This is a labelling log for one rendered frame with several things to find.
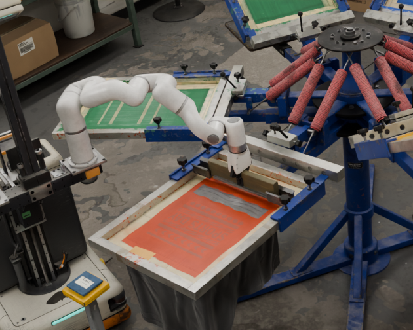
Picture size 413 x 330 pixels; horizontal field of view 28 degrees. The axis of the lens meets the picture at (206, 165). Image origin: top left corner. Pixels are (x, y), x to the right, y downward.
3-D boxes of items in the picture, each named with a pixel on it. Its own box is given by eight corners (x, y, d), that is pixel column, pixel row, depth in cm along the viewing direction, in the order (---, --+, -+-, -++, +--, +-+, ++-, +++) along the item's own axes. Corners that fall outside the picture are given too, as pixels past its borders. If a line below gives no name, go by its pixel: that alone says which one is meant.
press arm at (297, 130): (284, 156, 357) (283, 146, 354) (273, 152, 361) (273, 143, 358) (308, 138, 367) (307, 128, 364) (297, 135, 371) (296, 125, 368)
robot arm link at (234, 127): (204, 125, 326) (207, 113, 334) (208, 148, 332) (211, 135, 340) (241, 123, 323) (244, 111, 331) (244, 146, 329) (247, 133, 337)
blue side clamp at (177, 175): (179, 191, 355) (176, 177, 351) (171, 188, 358) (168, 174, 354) (224, 158, 372) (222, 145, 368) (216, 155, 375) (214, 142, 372)
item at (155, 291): (214, 363, 325) (198, 281, 302) (136, 319, 353) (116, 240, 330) (219, 358, 327) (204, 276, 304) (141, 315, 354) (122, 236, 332)
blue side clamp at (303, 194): (281, 233, 321) (279, 219, 317) (271, 228, 324) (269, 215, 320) (326, 194, 338) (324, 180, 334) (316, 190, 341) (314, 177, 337)
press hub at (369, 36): (372, 291, 422) (362, 54, 350) (311, 265, 446) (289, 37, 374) (412, 250, 444) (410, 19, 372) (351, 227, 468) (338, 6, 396)
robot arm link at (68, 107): (59, 136, 338) (50, 102, 329) (69, 120, 349) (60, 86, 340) (82, 135, 336) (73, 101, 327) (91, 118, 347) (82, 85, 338)
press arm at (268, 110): (112, 126, 427) (109, 116, 424) (115, 120, 432) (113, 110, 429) (353, 122, 396) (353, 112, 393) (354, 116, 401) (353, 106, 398)
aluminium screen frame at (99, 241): (196, 300, 293) (194, 293, 291) (89, 246, 329) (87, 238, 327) (324, 190, 338) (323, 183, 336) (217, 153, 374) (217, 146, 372)
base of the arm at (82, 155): (61, 156, 354) (53, 126, 346) (88, 146, 359) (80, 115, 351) (75, 171, 343) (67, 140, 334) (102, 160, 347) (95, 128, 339)
